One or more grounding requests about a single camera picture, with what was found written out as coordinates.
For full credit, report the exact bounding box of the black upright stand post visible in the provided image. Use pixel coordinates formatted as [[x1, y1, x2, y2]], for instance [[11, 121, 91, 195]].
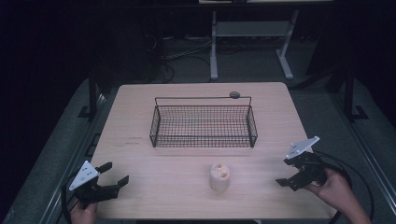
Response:
[[343, 66, 370, 123], [78, 66, 105, 121]]

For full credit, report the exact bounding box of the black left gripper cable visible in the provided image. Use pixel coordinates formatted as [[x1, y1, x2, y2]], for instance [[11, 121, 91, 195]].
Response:
[[61, 172, 82, 224]]

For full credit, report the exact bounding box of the person's right hand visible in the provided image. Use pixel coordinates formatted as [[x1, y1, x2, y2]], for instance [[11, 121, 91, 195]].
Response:
[[303, 168, 355, 210]]

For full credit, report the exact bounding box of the bundle of floor cables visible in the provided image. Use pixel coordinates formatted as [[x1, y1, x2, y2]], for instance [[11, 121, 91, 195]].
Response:
[[162, 35, 213, 62]]

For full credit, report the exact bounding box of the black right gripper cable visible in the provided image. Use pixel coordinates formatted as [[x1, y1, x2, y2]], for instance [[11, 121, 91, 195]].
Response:
[[311, 149, 375, 224]]

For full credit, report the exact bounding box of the black wire mesh basket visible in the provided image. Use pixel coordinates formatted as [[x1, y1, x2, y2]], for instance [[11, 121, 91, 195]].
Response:
[[148, 95, 259, 149]]

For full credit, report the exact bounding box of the aluminium frame rail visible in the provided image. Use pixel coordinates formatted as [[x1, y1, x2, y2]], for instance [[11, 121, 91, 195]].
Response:
[[329, 91, 396, 217], [38, 88, 120, 224]]

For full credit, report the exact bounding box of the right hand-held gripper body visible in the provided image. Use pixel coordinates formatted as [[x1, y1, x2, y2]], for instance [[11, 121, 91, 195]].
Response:
[[285, 135, 328, 189]]

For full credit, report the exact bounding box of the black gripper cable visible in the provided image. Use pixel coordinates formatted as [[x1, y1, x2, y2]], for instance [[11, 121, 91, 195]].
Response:
[[311, 149, 375, 224], [61, 172, 82, 224]]

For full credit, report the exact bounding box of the white metal desk frame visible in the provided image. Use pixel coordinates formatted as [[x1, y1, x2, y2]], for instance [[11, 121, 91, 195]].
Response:
[[209, 8, 301, 82]]

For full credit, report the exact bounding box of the person's left hand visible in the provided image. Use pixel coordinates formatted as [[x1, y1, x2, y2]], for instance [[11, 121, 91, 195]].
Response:
[[70, 202, 99, 224]]

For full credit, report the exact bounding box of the beige lotus root piece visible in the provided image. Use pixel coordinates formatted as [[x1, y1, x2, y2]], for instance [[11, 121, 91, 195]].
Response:
[[208, 162, 232, 192]]

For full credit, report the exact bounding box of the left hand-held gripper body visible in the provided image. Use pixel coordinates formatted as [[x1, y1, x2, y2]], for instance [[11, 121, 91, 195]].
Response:
[[68, 160, 120, 210]]

